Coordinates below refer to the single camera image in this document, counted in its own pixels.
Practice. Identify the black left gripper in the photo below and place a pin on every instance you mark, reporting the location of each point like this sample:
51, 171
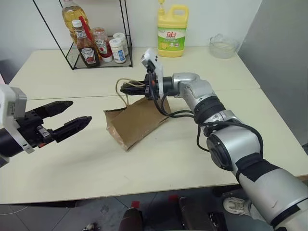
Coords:
30, 125

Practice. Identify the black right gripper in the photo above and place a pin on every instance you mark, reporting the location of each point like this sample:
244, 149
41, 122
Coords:
151, 90

